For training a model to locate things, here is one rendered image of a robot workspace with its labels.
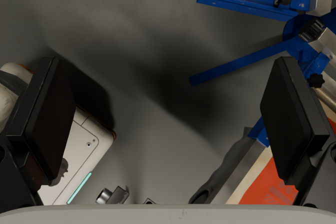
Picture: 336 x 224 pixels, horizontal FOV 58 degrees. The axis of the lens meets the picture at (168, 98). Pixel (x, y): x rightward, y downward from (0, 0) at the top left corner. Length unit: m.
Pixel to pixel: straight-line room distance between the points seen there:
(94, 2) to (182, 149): 1.03
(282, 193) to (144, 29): 1.26
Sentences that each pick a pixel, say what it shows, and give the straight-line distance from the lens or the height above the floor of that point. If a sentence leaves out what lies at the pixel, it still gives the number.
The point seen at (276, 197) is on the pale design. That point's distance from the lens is 1.04.
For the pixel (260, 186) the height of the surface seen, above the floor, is 0.96.
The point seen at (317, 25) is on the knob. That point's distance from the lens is 1.00.
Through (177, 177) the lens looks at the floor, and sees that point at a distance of 1.91.
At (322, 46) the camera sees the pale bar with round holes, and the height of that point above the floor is 1.03.
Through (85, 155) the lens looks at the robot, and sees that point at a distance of 1.57.
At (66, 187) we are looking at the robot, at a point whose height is 0.28.
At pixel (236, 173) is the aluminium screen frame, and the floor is 0.99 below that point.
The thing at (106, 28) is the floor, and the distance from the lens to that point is 1.90.
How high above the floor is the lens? 1.83
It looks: 80 degrees down
